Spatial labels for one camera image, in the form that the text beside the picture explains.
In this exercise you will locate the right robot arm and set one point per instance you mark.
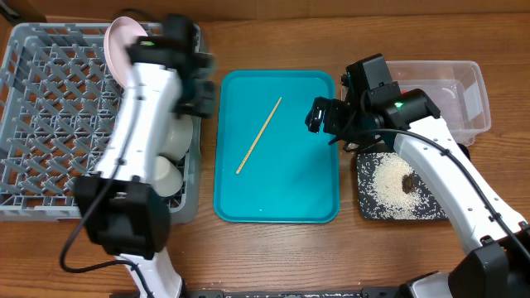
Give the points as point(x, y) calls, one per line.
point(494, 237)

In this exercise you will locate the grey plastic dish rack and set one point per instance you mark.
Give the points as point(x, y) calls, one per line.
point(58, 103)

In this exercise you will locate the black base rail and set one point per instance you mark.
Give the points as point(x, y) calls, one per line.
point(370, 292)

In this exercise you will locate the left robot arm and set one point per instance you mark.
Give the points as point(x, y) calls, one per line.
point(122, 201)

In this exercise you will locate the wooden chopstick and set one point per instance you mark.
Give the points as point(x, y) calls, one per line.
point(258, 137)

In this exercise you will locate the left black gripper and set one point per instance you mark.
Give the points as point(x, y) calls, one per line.
point(209, 106)

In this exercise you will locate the white rice grains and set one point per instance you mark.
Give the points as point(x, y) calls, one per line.
point(389, 186)

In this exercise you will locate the grey-green bowl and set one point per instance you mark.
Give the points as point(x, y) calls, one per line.
point(178, 137)

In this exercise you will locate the brown mushroom piece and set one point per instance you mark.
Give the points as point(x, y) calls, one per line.
point(408, 184)

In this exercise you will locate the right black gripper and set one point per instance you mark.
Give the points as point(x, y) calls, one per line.
point(331, 117)

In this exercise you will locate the clear plastic waste bin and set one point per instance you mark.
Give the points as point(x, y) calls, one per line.
point(455, 86)

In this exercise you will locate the black waste tray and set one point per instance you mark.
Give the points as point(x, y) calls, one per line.
point(364, 203)

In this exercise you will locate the teal serving tray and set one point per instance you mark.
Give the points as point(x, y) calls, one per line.
point(293, 175)

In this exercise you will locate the pale green cup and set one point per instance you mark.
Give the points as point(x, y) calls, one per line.
point(167, 180)

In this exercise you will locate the large pink plate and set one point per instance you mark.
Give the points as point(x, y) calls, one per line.
point(121, 33)

